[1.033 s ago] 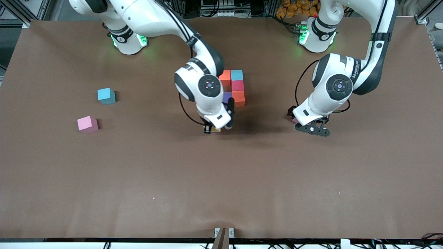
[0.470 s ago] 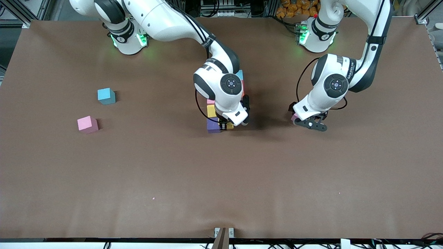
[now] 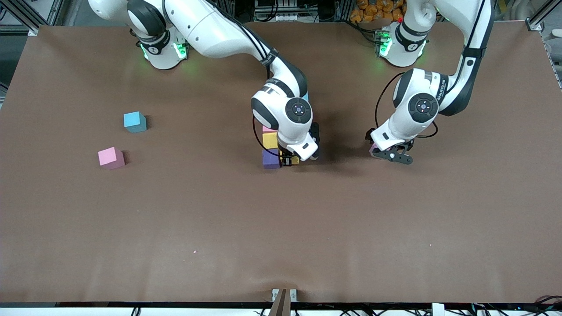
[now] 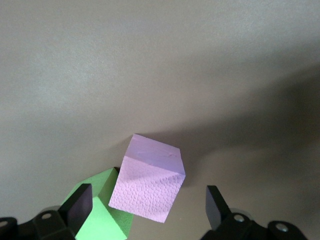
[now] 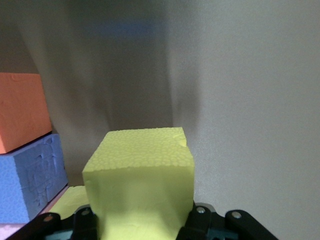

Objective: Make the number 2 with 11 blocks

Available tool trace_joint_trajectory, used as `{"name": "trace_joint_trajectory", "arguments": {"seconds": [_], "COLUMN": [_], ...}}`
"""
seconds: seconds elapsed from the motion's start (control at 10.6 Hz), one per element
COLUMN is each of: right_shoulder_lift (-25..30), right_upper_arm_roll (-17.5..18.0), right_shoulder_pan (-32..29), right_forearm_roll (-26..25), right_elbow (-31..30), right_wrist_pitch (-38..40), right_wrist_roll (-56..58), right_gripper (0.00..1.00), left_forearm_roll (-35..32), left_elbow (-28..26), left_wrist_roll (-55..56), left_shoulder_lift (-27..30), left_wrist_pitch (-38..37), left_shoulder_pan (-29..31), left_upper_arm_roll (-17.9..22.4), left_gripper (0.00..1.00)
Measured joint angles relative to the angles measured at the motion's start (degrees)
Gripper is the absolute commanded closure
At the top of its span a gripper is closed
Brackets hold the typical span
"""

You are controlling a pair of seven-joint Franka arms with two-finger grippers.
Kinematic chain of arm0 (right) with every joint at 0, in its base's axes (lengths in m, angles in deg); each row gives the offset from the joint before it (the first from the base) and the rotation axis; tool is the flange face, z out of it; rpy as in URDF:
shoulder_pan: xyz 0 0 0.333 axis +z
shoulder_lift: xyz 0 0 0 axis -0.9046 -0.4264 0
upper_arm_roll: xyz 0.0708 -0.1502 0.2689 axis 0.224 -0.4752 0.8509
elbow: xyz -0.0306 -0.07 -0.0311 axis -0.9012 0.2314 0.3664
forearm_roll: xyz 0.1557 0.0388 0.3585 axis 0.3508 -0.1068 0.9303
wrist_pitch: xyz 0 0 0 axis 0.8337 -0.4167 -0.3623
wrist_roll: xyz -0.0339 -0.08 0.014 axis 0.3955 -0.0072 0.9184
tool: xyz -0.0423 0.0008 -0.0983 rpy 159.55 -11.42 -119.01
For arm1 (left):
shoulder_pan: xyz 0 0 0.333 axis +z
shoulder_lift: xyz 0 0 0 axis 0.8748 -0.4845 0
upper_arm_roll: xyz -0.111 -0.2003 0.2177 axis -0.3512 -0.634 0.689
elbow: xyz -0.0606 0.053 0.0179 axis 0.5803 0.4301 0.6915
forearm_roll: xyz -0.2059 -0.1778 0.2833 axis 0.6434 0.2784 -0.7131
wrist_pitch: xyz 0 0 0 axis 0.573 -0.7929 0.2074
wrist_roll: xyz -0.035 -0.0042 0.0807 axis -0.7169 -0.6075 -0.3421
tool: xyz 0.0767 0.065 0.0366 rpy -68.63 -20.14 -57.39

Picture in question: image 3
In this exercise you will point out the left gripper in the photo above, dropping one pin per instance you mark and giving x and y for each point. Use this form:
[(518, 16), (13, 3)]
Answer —
[(368, 134)]

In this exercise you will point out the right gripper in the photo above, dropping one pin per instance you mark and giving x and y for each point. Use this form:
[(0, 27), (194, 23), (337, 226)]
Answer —
[(287, 161)]

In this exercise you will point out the purple foam cube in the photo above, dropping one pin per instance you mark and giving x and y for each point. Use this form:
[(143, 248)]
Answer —
[(271, 159)]

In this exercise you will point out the pink foam cube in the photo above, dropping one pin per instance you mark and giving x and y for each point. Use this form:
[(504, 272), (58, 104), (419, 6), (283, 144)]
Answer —
[(109, 157), (268, 129), (373, 152)]

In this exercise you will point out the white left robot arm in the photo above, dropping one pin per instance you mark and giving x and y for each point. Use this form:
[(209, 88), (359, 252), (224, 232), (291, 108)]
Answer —
[(474, 17)]

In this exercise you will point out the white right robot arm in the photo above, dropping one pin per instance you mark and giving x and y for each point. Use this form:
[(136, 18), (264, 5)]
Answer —
[(210, 26)]

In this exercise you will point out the brown table cover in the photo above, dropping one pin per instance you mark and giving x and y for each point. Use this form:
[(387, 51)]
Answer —
[(263, 245)]

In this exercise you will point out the orange snack bags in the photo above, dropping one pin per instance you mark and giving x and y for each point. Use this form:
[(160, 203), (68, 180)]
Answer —
[(373, 8)]

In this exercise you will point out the white electronics box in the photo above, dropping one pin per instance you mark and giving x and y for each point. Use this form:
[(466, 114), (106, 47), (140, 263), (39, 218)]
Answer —
[(285, 17)]

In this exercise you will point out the wooden strip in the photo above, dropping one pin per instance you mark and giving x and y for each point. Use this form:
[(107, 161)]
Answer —
[(279, 305)]

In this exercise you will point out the white label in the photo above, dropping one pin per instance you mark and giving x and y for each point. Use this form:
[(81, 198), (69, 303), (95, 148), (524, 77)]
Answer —
[(437, 309)]

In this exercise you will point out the metal table edge bracket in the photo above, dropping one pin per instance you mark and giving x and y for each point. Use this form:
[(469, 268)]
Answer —
[(275, 295)]

